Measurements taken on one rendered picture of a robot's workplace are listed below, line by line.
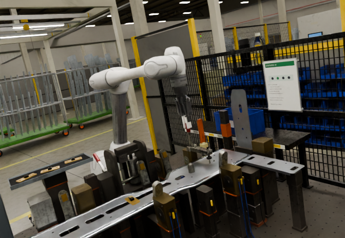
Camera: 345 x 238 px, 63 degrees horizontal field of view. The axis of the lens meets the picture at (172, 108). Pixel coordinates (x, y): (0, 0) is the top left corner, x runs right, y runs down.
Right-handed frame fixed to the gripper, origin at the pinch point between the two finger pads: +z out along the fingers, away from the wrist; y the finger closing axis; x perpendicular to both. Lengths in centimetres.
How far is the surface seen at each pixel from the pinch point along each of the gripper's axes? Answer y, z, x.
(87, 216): 9, 21, -65
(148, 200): 20, 22, -42
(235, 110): 12.2, -0.2, 26.6
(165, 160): -0.8, 16.1, -17.9
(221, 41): -285, -59, 324
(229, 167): 34.4, 17.9, -6.2
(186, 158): -2.9, 20.8, -3.0
